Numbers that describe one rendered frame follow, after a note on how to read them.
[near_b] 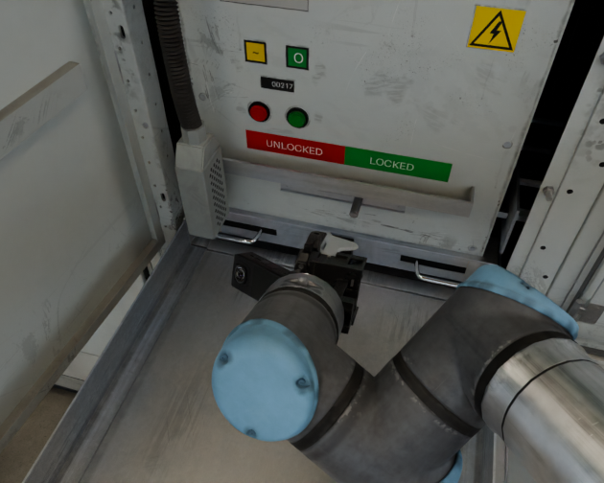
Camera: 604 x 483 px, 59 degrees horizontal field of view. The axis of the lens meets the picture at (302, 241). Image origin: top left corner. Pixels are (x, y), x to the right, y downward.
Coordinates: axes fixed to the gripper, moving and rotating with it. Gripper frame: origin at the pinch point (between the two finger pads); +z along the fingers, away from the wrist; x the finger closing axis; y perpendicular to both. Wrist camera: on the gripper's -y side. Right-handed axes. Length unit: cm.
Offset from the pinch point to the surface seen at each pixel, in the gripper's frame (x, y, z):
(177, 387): -23.8, -17.8, -5.8
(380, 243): -2.1, 7.4, 17.4
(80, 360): -61, -70, 46
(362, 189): 8.6, 3.7, 8.1
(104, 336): -46, -56, 37
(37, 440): -92, -84, 46
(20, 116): 14.7, -36.1, -15.4
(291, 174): 8.9, -7.4, 8.1
